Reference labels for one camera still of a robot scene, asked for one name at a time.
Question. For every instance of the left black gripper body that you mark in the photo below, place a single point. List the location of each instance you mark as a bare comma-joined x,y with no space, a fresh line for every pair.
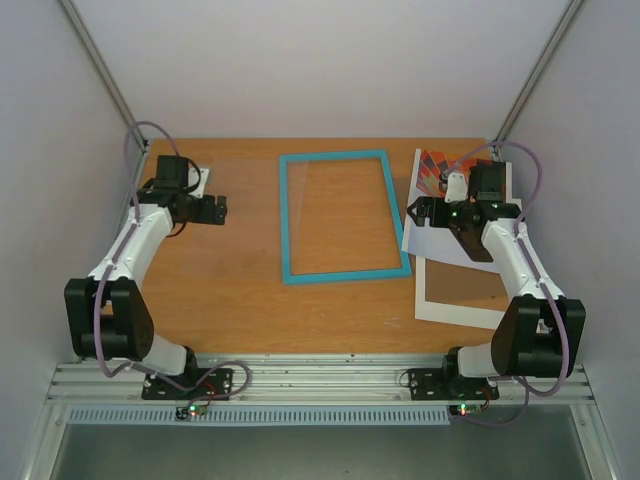
199,216

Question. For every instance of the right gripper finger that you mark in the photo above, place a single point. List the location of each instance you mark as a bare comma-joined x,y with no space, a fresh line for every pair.
421,203
420,216

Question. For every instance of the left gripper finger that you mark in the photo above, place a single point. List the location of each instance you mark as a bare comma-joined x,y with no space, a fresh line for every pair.
219,217
221,201

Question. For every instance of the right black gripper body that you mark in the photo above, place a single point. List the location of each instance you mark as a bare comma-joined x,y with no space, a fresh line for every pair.
432,211

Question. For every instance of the colourful balloon photo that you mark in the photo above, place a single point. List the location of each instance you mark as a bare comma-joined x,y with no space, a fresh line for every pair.
430,230

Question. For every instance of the clear acrylic sheet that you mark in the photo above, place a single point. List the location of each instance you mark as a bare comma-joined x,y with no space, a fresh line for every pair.
340,220

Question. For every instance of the teal picture frame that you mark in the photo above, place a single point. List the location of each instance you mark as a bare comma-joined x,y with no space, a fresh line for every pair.
290,279

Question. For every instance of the white mat board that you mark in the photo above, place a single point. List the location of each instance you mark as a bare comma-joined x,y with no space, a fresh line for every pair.
458,295

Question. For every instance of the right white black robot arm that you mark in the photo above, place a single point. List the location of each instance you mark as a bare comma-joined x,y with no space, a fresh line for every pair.
537,338

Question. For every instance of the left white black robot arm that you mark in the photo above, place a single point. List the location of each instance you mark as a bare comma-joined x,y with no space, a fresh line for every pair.
107,315

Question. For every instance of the right small circuit board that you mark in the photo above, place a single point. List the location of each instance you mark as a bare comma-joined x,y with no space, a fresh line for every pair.
465,409

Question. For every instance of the small circuit board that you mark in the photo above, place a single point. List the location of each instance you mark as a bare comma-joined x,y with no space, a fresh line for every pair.
191,412
465,409

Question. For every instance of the left small circuit board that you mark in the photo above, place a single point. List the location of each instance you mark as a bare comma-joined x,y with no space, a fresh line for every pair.
191,412

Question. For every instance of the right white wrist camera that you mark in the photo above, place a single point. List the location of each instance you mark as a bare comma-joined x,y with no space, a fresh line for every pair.
456,187

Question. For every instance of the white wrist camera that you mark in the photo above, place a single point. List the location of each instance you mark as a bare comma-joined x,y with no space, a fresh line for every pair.
456,187
198,179

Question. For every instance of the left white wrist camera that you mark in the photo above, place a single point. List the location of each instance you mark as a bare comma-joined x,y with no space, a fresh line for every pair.
198,179

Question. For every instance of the right aluminium corner post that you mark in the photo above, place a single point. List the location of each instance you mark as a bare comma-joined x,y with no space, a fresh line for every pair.
560,30

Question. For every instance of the aluminium corner post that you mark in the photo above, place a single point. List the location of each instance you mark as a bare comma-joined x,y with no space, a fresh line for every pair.
92,50
560,30

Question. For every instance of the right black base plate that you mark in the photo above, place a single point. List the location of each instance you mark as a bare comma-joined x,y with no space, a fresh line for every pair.
430,384

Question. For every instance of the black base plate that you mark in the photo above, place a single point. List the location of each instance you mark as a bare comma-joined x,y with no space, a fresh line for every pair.
186,386
430,384

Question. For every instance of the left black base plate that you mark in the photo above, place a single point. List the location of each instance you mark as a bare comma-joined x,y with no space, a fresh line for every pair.
186,386

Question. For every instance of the left aluminium corner post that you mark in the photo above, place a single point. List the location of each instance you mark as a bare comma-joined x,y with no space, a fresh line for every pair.
92,50

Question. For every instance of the aluminium front rail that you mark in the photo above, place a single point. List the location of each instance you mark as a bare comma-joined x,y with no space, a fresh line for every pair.
277,379

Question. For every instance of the grey slotted cable duct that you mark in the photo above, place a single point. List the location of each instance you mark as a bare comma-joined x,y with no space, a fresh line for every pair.
260,416

